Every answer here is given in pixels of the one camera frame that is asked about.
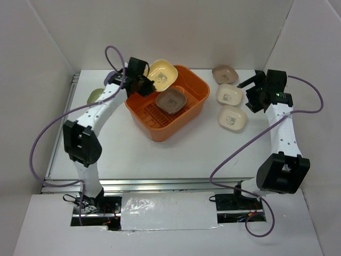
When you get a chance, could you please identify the cream panda plate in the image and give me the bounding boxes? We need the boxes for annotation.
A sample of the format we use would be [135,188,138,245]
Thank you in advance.
[217,105,247,132]
[215,84,243,106]

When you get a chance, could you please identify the yellow panda plate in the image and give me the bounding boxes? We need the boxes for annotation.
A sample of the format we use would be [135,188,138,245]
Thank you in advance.
[144,59,178,92]

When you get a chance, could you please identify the brown panda plate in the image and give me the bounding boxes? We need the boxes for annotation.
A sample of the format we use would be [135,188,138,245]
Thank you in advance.
[212,65,239,84]

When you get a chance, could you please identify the green panda plate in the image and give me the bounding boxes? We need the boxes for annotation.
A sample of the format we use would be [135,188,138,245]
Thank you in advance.
[87,88,104,104]

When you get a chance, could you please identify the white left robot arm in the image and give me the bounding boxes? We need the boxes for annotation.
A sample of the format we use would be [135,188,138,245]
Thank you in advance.
[63,57,156,213]

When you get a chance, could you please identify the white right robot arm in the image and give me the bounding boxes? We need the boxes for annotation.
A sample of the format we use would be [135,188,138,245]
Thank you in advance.
[232,69,310,209]

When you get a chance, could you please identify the orange plastic bin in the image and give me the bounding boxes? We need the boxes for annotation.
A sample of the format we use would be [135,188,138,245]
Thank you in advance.
[125,65,210,142]

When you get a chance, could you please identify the white foil tape sheet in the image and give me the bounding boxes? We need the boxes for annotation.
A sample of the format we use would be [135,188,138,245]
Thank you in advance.
[120,192,218,231]

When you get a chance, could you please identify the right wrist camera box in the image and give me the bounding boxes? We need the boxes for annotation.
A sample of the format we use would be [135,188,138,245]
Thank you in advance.
[265,69,288,92]

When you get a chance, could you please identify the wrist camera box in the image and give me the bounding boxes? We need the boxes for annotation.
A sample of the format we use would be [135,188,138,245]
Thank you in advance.
[265,69,288,92]
[126,57,149,77]

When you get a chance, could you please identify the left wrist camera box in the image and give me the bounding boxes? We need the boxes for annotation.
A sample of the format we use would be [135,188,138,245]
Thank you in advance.
[126,57,149,77]

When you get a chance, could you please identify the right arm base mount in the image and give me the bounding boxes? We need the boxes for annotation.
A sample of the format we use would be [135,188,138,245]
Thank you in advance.
[209,191,265,223]

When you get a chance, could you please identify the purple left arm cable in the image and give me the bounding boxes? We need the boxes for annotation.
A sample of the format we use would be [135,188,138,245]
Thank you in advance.
[28,45,126,227]

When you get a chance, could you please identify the aluminium table frame rail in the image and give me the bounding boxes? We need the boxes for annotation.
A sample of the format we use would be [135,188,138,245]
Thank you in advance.
[41,73,80,191]

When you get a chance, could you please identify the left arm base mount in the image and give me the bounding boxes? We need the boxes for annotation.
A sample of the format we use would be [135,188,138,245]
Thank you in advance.
[62,194,122,231]

